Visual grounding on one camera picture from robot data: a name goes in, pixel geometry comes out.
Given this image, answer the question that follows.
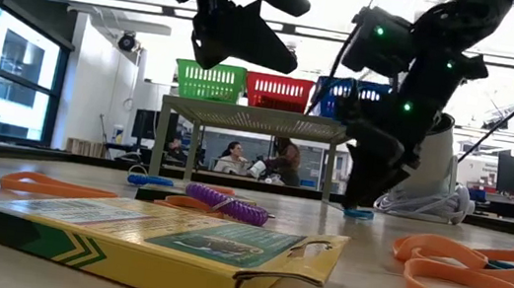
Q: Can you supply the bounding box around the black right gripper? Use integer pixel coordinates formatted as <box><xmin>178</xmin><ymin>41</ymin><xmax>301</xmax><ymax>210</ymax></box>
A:
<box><xmin>328</xmin><ymin>75</ymin><xmax>444</xmax><ymax>221</ymax></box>

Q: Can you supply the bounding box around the purple spiral wrist keychain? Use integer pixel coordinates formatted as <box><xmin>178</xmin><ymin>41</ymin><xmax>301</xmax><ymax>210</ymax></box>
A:
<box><xmin>181</xmin><ymin>181</ymin><xmax>277</xmax><ymax>230</ymax></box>

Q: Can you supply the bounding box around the orange-red spiral wrist keychain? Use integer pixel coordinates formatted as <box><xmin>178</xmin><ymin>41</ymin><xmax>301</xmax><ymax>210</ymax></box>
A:
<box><xmin>203</xmin><ymin>184</ymin><xmax>237</xmax><ymax>198</ymax></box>

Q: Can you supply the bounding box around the blue spiral wrist keychain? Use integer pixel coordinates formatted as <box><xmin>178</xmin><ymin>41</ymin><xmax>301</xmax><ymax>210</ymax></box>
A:
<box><xmin>125</xmin><ymin>172</ymin><xmax>176</xmax><ymax>190</ymax></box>

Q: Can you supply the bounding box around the yellow green crayon box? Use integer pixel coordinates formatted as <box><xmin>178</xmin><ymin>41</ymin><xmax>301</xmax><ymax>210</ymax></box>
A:
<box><xmin>134</xmin><ymin>180</ymin><xmax>259</xmax><ymax>216</ymax></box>

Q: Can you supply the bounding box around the crayon box showing barcode side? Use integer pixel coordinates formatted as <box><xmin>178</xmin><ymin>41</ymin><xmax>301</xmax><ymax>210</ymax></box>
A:
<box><xmin>0</xmin><ymin>179</ymin><xmax>352</xmax><ymax>288</ymax></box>

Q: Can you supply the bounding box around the red plastic basket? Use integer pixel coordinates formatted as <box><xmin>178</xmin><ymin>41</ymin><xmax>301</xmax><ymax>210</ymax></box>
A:
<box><xmin>242</xmin><ymin>70</ymin><xmax>316</xmax><ymax>116</ymax></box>

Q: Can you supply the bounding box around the green plastic basket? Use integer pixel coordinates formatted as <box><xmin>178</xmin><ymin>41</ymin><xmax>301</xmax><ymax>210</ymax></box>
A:
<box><xmin>171</xmin><ymin>57</ymin><xmax>250</xmax><ymax>108</ymax></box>

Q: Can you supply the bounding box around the person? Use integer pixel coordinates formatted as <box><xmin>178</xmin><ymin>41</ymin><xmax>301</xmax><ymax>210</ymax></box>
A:
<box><xmin>167</xmin><ymin>135</ymin><xmax>190</xmax><ymax>164</ymax></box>
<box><xmin>264</xmin><ymin>135</ymin><xmax>307</xmax><ymax>188</ymax></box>
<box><xmin>212</xmin><ymin>138</ymin><xmax>254</xmax><ymax>178</ymax></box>

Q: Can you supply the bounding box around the blue plastic basket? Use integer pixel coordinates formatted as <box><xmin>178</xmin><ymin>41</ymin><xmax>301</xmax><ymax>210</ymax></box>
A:
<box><xmin>311</xmin><ymin>73</ymin><xmax>394</xmax><ymax>127</ymax></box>

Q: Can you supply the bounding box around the pale green metal shelf riser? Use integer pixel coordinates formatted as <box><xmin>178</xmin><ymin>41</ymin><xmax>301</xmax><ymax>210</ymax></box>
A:
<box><xmin>145</xmin><ymin>92</ymin><xmax>361</xmax><ymax>211</ymax></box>

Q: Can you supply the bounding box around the ceiling light strip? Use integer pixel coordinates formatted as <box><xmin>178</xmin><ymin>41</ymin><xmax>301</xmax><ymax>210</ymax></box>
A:
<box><xmin>40</xmin><ymin>0</ymin><xmax>514</xmax><ymax>69</ymax></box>

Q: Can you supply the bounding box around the white bottle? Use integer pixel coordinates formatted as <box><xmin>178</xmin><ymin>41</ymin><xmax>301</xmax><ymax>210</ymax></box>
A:
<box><xmin>111</xmin><ymin>123</ymin><xmax>125</xmax><ymax>145</ymax></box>

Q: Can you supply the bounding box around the wooden crate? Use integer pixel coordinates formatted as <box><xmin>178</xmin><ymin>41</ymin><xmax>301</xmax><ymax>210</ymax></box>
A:
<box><xmin>65</xmin><ymin>136</ymin><xmax>106</xmax><ymax>159</ymax></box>

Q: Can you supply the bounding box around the large dark-framed window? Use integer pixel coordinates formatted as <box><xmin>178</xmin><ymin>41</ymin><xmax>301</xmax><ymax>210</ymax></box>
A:
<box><xmin>0</xmin><ymin>0</ymin><xmax>80</xmax><ymax>149</ymax></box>

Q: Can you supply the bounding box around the white cylindrical camera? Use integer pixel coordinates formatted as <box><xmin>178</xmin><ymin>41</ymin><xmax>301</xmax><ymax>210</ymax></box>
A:
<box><xmin>397</xmin><ymin>107</ymin><xmax>466</xmax><ymax>204</ymax></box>

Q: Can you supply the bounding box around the black ceiling camera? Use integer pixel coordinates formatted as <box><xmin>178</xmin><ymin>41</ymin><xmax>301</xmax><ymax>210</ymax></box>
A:
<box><xmin>117</xmin><ymin>30</ymin><xmax>139</xmax><ymax>53</ymax></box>
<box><xmin>482</xmin><ymin>113</ymin><xmax>511</xmax><ymax>133</ymax></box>

